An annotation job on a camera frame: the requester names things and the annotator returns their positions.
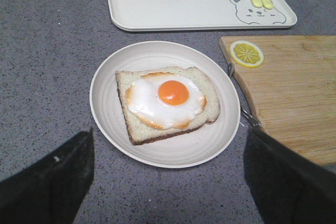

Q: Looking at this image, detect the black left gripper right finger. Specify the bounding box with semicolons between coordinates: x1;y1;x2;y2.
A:
243;128;335;223

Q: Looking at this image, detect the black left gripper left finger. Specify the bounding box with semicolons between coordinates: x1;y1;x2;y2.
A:
1;131;94;223

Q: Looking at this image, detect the bread slice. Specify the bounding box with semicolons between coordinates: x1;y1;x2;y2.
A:
115;66;221;145

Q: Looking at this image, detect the white round plate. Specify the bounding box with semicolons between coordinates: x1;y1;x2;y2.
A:
90;41;240;168

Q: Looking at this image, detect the fried egg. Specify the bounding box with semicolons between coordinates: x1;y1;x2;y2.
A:
125;72;207;130

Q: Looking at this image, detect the white bear-print tray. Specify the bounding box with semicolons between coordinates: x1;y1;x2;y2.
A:
108;0;297;31

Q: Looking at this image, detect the yellow lemon slice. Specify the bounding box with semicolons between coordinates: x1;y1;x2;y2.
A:
229;40;264;68

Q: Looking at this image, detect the metal cutting board handle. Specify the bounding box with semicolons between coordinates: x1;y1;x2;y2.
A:
227;63;261;127

